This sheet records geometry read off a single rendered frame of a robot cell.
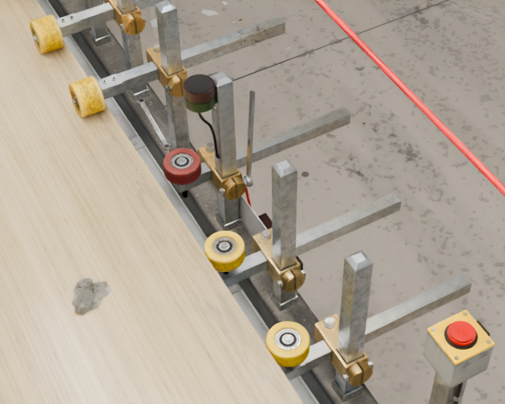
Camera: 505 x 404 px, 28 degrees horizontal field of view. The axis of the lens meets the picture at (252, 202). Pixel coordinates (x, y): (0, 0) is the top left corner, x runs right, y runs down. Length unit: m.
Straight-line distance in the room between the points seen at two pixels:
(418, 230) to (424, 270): 0.16
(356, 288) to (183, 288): 0.37
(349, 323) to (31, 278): 0.62
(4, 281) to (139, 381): 0.36
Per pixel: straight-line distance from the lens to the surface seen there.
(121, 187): 2.10
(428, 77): 3.73
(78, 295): 1.92
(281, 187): 1.84
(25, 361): 1.87
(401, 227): 3.21
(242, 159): 2.20
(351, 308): 1.76
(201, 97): 1.94
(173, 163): 2.13
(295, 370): 1.91
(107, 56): 2.73
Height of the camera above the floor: 2.43
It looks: 48 degrees down
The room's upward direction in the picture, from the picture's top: 2 degrees counter-clockwise
